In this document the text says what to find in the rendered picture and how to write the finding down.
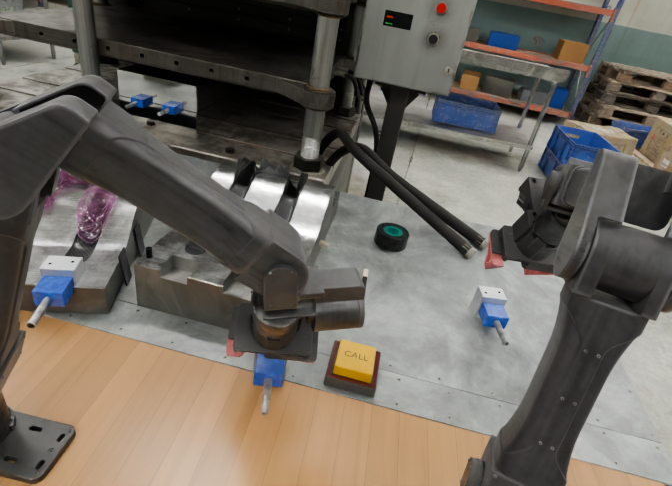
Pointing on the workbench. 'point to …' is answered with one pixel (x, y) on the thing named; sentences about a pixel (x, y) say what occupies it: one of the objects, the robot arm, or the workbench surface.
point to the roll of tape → (391, 237)
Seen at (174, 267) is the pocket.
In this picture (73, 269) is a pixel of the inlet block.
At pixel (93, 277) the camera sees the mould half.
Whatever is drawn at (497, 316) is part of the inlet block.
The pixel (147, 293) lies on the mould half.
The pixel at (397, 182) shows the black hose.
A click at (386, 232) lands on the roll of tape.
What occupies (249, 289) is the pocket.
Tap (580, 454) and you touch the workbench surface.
